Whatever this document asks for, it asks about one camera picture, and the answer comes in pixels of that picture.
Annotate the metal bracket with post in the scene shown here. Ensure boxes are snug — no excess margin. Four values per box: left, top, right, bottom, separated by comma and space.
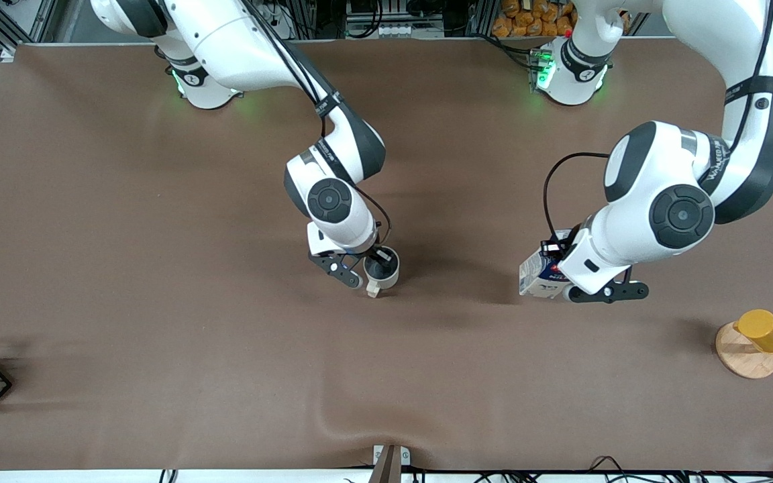
368, 444, 411, 483

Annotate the brown table cover mat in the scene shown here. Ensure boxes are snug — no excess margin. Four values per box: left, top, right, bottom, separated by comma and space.
0, 37, 773, 472

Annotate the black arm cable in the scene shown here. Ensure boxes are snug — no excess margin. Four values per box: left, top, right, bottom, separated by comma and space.
242, 0, 393, 249
543, 0, 773, 244

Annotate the yellow plastic cup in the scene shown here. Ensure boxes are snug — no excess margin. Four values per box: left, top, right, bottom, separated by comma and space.
733, 309, 773, 355

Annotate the long white power strip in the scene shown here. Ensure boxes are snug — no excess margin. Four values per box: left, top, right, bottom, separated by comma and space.
373, 23, 444, 38

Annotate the white mug with handle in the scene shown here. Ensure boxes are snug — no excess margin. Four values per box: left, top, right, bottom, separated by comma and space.
362, 246, 401, 299

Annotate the black equipment box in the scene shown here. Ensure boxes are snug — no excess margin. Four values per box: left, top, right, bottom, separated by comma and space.
345, 0, 451, 22

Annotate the round wooden stand base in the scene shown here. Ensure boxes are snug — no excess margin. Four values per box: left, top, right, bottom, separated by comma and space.
715, 321, 773, 380

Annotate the aluminium frame post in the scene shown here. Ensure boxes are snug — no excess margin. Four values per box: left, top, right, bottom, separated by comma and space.
0, 0, 58, 62

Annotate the orange packaged goods pile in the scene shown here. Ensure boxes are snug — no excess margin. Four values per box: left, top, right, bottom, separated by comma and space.
492, 0, 575, 38

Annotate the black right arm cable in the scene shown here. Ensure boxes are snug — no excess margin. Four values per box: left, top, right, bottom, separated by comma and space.
242, 0, 393, 249

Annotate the blue milk carton green cap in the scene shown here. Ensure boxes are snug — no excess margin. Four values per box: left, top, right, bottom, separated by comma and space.
519, 229, 578, 300

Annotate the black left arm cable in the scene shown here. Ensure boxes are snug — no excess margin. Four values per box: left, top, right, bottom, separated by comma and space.
543, 0, 773, 244

